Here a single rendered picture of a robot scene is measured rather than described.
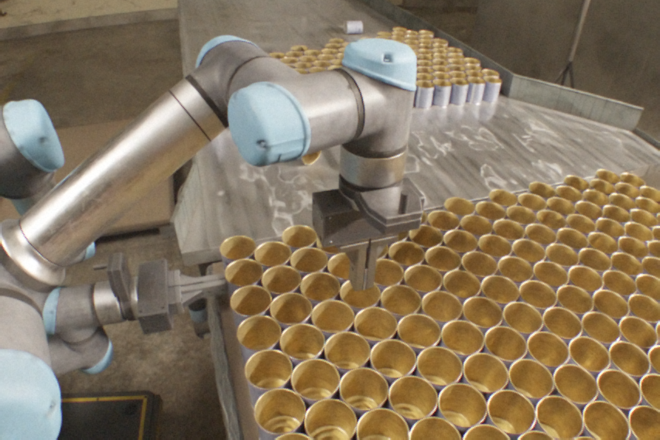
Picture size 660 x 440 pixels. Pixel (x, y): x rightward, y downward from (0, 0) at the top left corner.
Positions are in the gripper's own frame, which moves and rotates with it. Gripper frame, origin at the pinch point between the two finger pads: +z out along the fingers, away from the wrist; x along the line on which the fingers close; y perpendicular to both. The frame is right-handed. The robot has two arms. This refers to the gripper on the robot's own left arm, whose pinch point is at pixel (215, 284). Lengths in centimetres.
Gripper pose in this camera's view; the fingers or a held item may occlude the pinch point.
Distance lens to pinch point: 81.9
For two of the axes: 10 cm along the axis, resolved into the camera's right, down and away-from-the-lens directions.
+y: -0.3, 8.3, 5.6
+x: 2.9, 5.4, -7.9
